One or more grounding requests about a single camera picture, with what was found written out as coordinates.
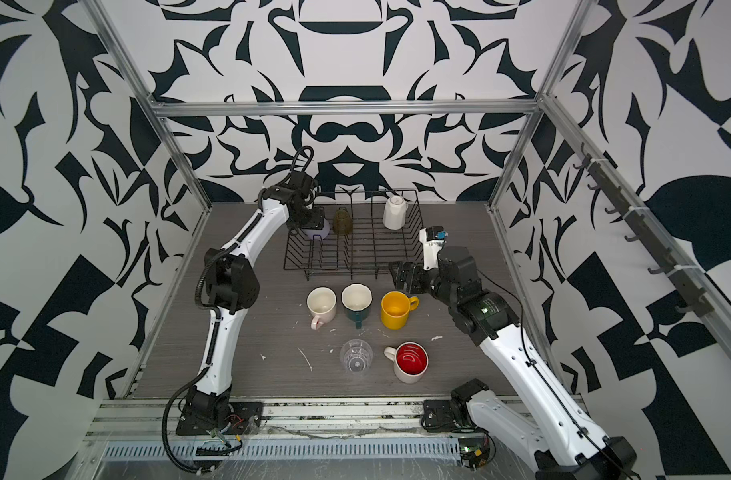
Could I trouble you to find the olive textured glass cup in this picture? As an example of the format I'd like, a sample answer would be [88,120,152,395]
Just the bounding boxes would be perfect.
[332,207,353,236]

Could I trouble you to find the dark green mug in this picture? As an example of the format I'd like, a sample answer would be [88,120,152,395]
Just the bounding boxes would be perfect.
[341,283,373,329]

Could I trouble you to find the wall hook rail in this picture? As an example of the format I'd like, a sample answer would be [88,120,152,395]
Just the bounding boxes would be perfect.
[575,146,715,317]

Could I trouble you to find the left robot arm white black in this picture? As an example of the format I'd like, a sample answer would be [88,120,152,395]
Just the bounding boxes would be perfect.
[161,146,324,475]

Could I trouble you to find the lilac plastic cup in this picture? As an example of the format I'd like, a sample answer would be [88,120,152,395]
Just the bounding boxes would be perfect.
[302,219,330,241]

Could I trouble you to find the clear glass cup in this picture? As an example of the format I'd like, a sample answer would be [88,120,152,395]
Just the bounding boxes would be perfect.
[339,339,373,374]

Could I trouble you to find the yellow mug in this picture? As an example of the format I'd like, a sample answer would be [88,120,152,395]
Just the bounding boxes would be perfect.
[381,291,419,330]

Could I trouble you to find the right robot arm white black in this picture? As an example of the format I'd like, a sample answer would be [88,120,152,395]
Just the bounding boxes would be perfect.
[389,246,638,479]

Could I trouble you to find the white mug red inside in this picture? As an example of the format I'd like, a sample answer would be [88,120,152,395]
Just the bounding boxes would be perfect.
[383,341,429,384]

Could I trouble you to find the pink cream mug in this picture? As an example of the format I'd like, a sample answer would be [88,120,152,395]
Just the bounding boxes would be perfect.
[306,287,337,330]

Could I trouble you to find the white faceted mug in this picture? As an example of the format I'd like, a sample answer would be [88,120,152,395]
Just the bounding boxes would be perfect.
[383,195,409,231]

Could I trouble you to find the white slotted cable duct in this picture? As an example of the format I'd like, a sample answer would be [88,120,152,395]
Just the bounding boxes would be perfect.
[100,436,463,462]

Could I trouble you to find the black wire dish rack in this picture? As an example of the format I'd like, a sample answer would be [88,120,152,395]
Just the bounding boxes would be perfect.
[283,187,423,279]

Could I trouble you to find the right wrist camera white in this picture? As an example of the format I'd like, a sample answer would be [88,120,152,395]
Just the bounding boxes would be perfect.
[419,226,447,271]

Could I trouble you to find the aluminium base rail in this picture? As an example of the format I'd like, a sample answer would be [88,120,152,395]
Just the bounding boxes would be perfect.
[84,397,430,441]

